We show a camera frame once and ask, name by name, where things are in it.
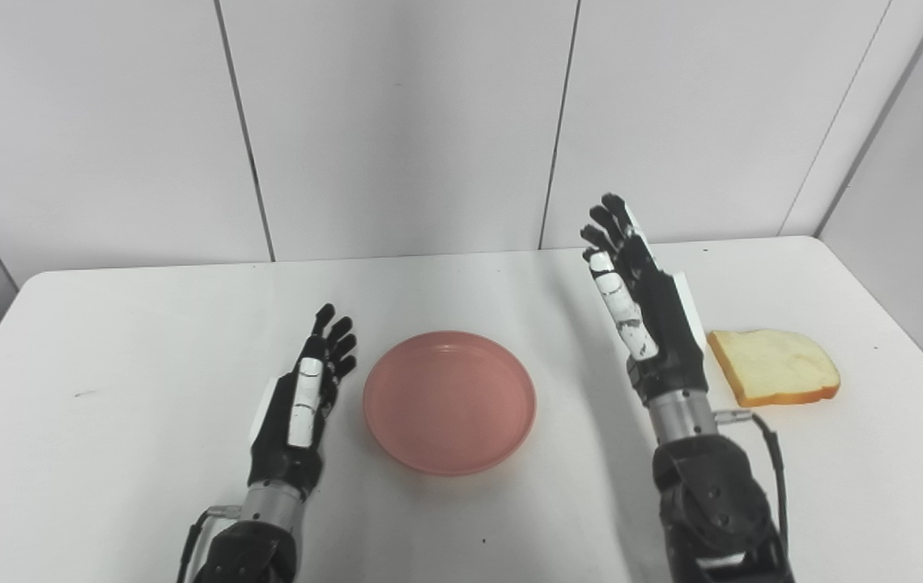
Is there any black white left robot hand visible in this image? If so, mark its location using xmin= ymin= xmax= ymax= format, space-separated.
xmin=249 ymin=304 xmax=358 ymax=496

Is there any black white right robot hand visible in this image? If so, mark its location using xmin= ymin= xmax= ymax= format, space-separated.
xmin=580 ymin=193 xmax=709 ymax=406

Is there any slice of white bread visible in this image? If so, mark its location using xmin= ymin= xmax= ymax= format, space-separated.
xmin=707 ymin=329 xmax=841 ymax=407

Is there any pink round plate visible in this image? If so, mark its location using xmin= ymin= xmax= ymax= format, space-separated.
xmin=363 ymin=330 xmax=537 ymax=477

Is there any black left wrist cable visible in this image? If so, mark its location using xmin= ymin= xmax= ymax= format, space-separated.
xmin=177 ymin=505 xmax=242 ymax=583

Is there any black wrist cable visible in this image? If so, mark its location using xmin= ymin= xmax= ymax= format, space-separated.
xmin=714 ymin=410 xmax=790 ymax=560
xmin=177 ymin=505 xmax=242 ymax=583

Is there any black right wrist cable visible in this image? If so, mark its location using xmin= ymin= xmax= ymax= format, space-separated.
xmin=714 ymin=410 xmax=790 ymax=560

